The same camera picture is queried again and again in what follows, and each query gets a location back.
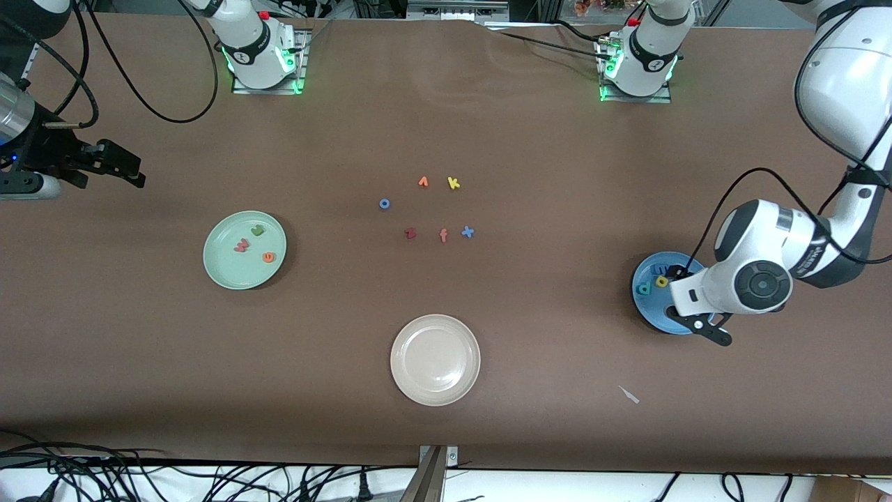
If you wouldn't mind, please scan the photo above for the blue plastic plate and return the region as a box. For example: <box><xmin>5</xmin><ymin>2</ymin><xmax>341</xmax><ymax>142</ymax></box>
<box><xmin>632</xmin><ymin>251</ymin><xmax>706</xmax><ymax>336</ymax></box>

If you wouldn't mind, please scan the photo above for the light green plastic plate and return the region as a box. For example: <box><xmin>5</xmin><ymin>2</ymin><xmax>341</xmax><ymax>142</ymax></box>
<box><xmin>203</xmin><ymin>211</ymin><xmax>288</xmax><ymax>291</ymax></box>

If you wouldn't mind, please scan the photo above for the cardboard box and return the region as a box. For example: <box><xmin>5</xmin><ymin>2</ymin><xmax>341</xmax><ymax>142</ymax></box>
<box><xmin>810</xmin><ymin>476</ymin><xmax>892</xmax><ymax>502</ymax></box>

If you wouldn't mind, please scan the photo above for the beige plastic plate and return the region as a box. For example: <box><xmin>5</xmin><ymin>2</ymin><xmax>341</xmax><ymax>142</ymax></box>
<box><xmin>390</xmin><ymin>314</ymin><xmax>482</xmax><ymax>407</ymax></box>

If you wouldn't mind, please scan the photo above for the colourful toy pile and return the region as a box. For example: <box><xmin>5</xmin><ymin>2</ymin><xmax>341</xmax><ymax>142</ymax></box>
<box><xmin>573</xmin><ymin>0</ymin><xmax>645</xmax><ymax>18</ymax></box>

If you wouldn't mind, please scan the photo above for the brown table cover sheet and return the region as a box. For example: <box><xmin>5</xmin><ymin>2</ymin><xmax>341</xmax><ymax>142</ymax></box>
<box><xmin>0</xmin><ymin>14</ymin><xmax>892</xmax><ymax>475</ymax></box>

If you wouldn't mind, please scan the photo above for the grey metal box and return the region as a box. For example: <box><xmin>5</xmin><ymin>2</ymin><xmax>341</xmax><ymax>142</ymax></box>
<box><xmin>406</xmin><ymin>0</ymin><xmax>509</xmax><ymax>22</ymax></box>

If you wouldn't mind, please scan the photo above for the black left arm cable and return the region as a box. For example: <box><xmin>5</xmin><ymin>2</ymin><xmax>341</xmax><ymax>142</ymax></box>
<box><xmin>683</xmin><ymin>0</ymin><xmax>892</xmax><ymax>273</ymax></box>

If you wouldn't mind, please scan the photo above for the black power cable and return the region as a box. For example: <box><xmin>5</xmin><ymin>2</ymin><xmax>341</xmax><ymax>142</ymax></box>
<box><xmin>553</xmin><ymin>19</ymin><xmax>604</xmax><ymax>41</ymax></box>
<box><xmin>496</xmin><ymin>31</ymin><xmax>608</xmax><ymax>52</ymax></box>

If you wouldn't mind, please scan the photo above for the tangled black cable bundle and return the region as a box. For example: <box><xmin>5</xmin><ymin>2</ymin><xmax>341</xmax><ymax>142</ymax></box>
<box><xmin>0</xmin><ymin>431</ymin><xmax>419</xmax><ymax>502</ymax></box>

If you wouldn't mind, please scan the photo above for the aluminium frame post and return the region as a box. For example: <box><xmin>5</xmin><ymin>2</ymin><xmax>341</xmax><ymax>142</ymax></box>
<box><xmin>399</xmin><ymin>446</ymin><xmax>447</xmax><ymax>502</ymax></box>

